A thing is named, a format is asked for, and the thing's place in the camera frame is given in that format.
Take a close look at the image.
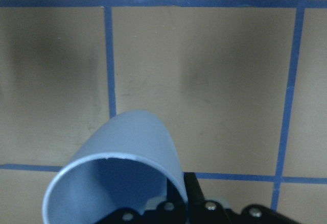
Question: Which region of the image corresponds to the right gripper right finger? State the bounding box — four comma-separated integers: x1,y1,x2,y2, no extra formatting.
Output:
184,172,205,206

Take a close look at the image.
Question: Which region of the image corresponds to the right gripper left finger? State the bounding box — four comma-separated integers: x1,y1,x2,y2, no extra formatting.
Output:
166,178,186,209

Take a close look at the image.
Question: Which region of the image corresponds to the blue cup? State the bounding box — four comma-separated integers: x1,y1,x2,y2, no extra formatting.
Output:
42,110,188,223

